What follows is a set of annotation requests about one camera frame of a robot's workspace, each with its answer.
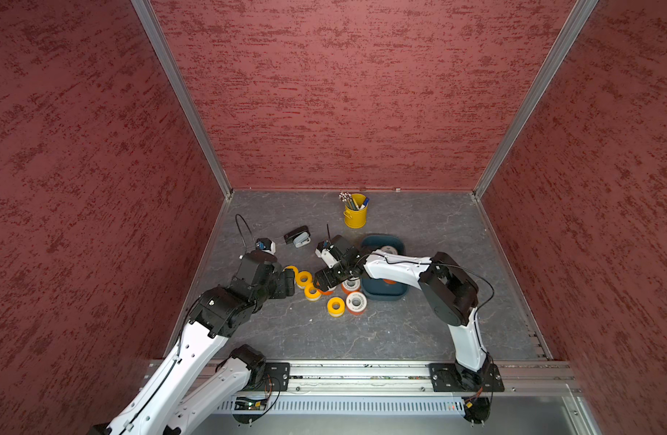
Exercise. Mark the teal storage box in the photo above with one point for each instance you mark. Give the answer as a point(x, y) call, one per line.
point(376, 289)

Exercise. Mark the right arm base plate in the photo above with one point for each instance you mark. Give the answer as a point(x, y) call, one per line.
point(455, 378)

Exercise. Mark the orange tape roll top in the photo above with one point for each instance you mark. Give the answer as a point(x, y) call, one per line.
point(389, 250)

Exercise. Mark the pens in cup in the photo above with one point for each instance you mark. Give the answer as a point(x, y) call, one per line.
point(354, 201)

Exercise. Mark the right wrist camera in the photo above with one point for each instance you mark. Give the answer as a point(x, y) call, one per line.
point(324, 252)

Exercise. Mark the left corner aluminium post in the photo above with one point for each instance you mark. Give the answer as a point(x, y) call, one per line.
point(152, 28)

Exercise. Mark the yellow pen cup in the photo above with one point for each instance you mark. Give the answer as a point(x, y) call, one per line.
point(355, 219)

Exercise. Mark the yellow tape roll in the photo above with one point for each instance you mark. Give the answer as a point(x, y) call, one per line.
point(312, 293)
point(293, 268)
point(336, 307)
point(303, 279)

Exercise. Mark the orange tape roll bottom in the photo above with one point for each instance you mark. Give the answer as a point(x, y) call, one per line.
point(356, 303)

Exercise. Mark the corner aluminium post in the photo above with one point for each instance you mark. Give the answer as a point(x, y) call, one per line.
point(565, 39)
point(152, 28)

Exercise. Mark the black grey stapler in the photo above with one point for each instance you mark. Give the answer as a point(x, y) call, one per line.
point(298, 237)

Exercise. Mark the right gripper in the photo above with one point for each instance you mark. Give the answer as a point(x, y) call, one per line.
point(320, 275)

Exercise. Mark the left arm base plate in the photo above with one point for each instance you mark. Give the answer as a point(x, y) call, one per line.
point(273, 373)

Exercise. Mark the right corner aluminium post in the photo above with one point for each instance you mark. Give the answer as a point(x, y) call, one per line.
point(565, 39)

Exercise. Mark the aluminium front rail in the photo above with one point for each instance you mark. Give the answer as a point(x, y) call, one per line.
point(411, 378)

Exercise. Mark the yellow tape roll bottom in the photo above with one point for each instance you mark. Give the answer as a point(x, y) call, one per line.
point(336, 307)

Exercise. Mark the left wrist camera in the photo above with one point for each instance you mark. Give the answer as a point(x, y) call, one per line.
point(266, 245)

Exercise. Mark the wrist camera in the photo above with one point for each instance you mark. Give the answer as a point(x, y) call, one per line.
point(324, 252)
point(266, 245)

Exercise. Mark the yellow tape roll left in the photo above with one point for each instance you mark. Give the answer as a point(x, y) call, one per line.
point(293, 268)

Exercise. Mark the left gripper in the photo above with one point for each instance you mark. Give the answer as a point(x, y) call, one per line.
point(283, 285)

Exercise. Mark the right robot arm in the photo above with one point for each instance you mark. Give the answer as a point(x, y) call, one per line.
point(451, 293)

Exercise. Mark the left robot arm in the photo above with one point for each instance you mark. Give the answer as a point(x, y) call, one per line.
point(169, 403)

